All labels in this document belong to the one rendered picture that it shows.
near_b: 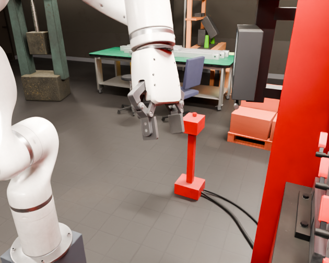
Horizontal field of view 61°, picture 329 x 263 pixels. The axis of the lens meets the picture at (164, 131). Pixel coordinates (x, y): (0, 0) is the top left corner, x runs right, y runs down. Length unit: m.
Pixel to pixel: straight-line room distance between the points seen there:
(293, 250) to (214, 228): 1.35
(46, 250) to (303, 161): 1.20
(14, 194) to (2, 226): 1.97
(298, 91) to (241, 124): 2.43
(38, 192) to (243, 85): 1.13
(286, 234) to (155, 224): 1.44
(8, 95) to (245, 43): 1.13
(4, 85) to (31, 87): 5.13
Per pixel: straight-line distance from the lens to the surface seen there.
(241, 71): 1.56
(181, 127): 0.57
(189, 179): 2.78
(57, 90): 5.69
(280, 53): 7.50
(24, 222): 0.94
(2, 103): 0.79
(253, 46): 1.54
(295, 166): 1.58
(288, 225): 1.35
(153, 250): 2.34
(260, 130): 3.77
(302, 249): 1.27
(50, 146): 0.88
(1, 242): 2.71
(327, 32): 1.39
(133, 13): 0.54
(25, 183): 0.90
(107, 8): 0.66
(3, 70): 0.80
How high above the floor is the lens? 1.73
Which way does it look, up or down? 25 degrees down
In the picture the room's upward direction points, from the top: straight up
